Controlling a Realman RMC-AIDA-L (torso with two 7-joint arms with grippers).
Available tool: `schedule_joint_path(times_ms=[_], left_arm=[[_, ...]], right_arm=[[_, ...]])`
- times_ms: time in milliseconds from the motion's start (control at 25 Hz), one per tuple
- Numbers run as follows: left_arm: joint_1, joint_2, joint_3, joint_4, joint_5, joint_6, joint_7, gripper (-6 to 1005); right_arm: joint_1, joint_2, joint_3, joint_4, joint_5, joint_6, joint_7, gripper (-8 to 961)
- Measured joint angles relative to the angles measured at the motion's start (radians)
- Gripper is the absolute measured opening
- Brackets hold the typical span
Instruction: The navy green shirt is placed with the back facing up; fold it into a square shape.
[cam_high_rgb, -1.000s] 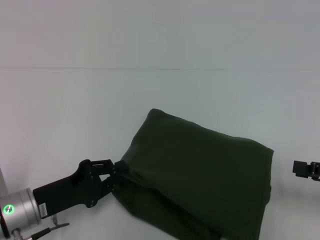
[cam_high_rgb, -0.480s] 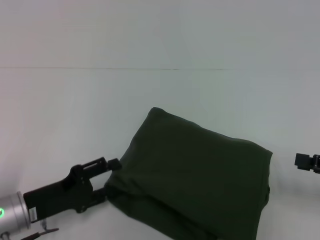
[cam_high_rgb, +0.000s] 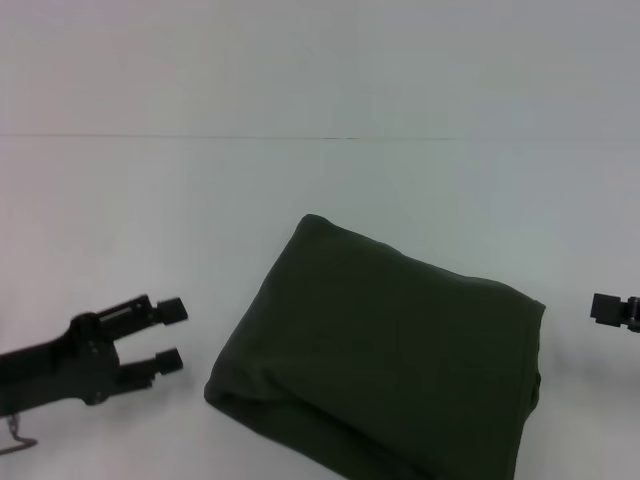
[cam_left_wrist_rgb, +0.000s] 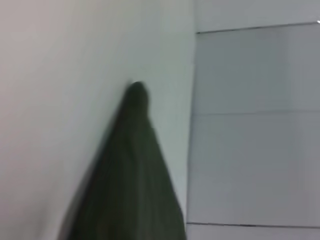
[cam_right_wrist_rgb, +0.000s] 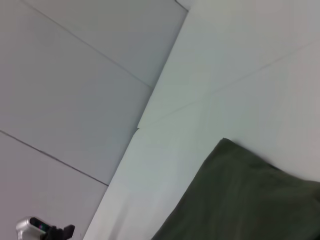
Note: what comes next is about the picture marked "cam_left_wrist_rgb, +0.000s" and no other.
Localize dark green shirt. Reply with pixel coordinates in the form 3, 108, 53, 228
56, 81, 188, 240

